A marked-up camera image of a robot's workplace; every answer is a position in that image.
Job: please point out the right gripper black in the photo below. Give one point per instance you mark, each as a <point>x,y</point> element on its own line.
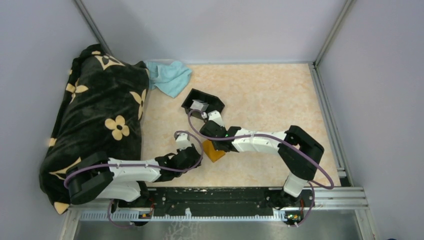
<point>220,126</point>

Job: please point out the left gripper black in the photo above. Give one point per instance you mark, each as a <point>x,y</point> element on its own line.
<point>179,150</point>

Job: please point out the tan leather card holder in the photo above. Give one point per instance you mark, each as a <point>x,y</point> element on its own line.
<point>213,154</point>

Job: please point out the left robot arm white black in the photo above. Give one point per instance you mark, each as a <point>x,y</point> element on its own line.
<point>101,177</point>

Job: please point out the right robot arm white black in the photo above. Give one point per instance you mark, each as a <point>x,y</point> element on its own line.
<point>298,150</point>

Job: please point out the silver cards in tray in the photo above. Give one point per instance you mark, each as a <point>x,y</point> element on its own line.
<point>199,105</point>

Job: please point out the black card tray box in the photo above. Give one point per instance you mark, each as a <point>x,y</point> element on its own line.
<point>215,103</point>

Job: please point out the light blue cloth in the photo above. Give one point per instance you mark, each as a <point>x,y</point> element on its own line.
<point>171,79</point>

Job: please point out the black floral blanket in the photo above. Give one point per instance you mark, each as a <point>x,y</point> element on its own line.
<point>101,111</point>

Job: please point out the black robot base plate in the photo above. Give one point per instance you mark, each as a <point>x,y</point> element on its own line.
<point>215,202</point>

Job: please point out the aluminium frame rail front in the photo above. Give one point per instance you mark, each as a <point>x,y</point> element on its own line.
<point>338,198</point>

